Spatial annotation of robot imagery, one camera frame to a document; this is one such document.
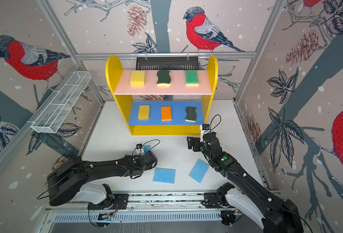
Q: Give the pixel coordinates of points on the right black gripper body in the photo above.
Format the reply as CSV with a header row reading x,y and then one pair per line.
x,y
208,155

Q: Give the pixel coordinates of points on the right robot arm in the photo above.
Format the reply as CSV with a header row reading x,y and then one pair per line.
x,y
242,191

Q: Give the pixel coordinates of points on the yellow orange-tinted sponge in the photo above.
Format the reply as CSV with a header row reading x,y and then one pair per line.
x,y
143,112

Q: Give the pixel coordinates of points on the yellow shelf unit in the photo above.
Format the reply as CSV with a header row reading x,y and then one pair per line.
x,y
118,80

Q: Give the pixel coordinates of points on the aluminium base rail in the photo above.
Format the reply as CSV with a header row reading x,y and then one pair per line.
x,y
151,199

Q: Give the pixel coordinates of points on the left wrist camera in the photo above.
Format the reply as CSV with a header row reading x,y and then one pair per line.
x,y
139,149

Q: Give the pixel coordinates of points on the black perforated metal tray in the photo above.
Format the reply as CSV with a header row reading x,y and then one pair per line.
x,y
167,63

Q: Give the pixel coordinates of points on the dark green wavy sponge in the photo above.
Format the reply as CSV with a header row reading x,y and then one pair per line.
x,y
191,115
164,78

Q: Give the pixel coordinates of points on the white wire mesh basket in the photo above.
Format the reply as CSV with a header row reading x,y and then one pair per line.
x,y
63,100

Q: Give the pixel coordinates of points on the horizontal aluminium frame bar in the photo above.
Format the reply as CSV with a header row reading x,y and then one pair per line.
x,y
130,56

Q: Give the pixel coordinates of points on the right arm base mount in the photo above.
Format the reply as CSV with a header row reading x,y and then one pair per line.
x,y
215,200

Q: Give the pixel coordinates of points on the blue sponge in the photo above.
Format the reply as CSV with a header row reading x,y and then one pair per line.
x,y
199,170
162,175
146,148

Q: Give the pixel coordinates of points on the orange sponge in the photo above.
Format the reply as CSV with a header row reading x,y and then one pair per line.
x,y
166,114

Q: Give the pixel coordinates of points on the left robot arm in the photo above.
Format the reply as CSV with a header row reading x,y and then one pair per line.
x,y
65,182

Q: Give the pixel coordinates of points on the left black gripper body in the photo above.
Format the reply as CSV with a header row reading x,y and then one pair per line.
x,y
151,167

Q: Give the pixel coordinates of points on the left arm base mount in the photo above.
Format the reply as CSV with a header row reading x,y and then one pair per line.
x,y
113,202

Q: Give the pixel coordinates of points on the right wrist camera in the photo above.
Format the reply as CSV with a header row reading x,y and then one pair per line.
x,y
203,128

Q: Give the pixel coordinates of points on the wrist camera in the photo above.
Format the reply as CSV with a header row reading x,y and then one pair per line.
x,y
139,149
203,128

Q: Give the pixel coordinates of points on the bright green sponge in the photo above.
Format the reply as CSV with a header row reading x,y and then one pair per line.
x,y
191,78

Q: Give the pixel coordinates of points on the plain yellow sponge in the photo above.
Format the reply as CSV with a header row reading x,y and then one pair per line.
x,y
137,78

